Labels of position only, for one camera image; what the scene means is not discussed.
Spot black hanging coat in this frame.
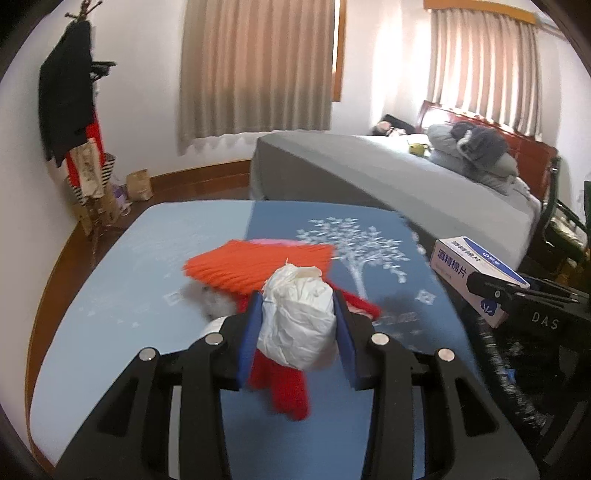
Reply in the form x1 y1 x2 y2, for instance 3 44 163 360
38 21 99 168

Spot white paper ball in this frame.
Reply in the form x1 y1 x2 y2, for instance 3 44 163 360
256 260 335 371

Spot red knitted cloth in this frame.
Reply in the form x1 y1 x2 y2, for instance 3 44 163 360
238 288 382 422

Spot black trash bag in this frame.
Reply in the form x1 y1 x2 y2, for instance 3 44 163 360
462 300 591 468

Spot blue tree print table mat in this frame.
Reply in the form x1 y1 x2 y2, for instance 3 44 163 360
28 199 485 480

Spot brown paper bag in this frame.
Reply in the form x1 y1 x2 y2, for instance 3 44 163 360
126 169 153 202

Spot red hanging garment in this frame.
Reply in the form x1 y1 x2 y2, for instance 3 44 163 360
65 108 105 191

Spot narrow beige curtain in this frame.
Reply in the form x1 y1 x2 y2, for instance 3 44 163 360
427 7 542 139

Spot wooden window frame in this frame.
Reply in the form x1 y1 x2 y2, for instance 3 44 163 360
331 0 348 103

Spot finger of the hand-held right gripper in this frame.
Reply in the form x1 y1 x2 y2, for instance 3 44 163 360
467 271 579 308

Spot grey bed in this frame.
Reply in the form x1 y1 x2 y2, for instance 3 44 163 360
249 131 542 274

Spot striped bag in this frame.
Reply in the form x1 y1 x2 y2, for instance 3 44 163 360
69 154 117 205

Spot grey pillow and blanket pile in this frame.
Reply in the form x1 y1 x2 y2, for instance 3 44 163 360
427 121 520 195

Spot dark items on bed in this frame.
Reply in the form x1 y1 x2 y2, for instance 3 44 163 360
372 114 419 137

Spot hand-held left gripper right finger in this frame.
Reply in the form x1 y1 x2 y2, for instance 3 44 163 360
333 294 539 480

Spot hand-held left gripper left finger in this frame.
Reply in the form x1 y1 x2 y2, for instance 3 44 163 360
55 292 264 480

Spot red wooden headboard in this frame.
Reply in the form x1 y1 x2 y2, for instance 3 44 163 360
418 100 560 200

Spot wide beige curtain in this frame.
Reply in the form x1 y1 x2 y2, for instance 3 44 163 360
178 0 336 156

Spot beige hanging bag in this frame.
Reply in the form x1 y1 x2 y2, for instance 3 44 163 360
73 138 105 200

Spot white fluffy cloth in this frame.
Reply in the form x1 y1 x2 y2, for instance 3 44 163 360
180 281 241 335

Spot orange knitted cloth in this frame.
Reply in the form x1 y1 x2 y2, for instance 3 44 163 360
184 239 336 297

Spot blue and white cardboard box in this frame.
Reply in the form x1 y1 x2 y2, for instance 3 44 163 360
429 236 531 329

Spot black chair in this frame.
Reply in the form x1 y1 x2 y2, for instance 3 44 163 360
530 157 591 283

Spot wooden coat rack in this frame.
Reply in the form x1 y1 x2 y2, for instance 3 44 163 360
65 0 118 259

